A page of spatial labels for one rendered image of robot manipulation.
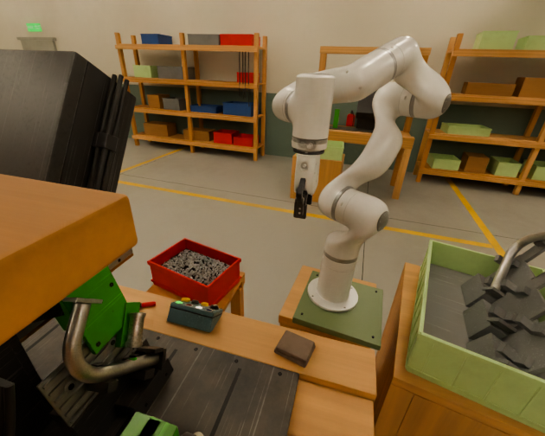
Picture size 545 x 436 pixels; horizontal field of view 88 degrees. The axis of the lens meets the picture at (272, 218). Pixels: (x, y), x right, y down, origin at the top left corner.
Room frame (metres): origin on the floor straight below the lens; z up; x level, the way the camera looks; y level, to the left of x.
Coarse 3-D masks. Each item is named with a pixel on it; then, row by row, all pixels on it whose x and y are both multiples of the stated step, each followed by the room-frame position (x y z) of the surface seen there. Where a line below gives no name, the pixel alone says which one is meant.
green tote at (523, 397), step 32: (448, 256) 1.06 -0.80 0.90; (480, 256) 1.01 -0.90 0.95; (544, 288) 0.84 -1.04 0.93; (416, 320) 0.69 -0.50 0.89; (544, 320) 0.74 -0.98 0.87; (416, 352) 0.57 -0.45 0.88; (448, 352) 0.54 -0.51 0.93; (448, 384) 0.52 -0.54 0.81; (480, 384) 0.49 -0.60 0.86; (512, 384) 0.47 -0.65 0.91; (544, 384) 0.44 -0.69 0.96; (512, 416) 0.45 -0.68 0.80; (544, 416) 0.42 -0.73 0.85
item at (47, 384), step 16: (112, 352) 0.42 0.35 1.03; (128, 352) 0.45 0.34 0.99; (64, 368) 0.34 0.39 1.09; (48, 384) 0.31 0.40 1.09; (64, 384) 0.33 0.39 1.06; (80, 384) 0.35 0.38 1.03; (48, 400) 0.30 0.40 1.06; (64, 400) 0.32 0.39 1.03; (80, 400) 0.33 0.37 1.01; (64, 416) 0.30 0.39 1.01
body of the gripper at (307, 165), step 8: (296, 152) 0.66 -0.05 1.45; (304, 152) 0.64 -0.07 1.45; (312, 152) 0.65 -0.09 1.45; (320, 152) 0.65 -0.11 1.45; (304, 160) 0.63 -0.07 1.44; (312, 160) 0.63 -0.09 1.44; (296, 168) 0.64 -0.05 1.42; (304, 168) 0.64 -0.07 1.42; (312, 168) 0.63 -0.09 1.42; (296, 176) 0.64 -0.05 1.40; (304, 176) 0.63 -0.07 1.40; (312, 176) 0.63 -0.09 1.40; (296, 184) 0.63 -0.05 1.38; (312, 184) 0.63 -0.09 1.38; (296, 192) 0.64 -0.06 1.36; (312, 192) 0.63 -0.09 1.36
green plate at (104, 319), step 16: (80, 288) 0.44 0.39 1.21; (96, 288) 0.46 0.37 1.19; (112, 288) 0.49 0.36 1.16; (64, 304) 0.40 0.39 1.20; (96, 304) 0.44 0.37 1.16; (112, 304) 0.47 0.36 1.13; (64, 320) 0.42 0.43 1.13; (96, 320) 0.42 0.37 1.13; (112, 320) 0.45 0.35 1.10; (96, 336) 0.41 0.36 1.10; (112, 336) 0.43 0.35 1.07; (96, 352) 0.39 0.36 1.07
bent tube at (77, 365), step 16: (80, 304) 0.40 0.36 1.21; (80, 320) 0.38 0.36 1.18; (80, 336) 0.36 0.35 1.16; (64, 352) 0.34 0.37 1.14; (80, 352) 0.35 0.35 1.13; (80, 368) 0.33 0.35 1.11; (96, 368) 0.35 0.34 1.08; (112, 368) 0.37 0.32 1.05; (128, 368) 0.39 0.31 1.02; (144, 368) 0.43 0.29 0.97
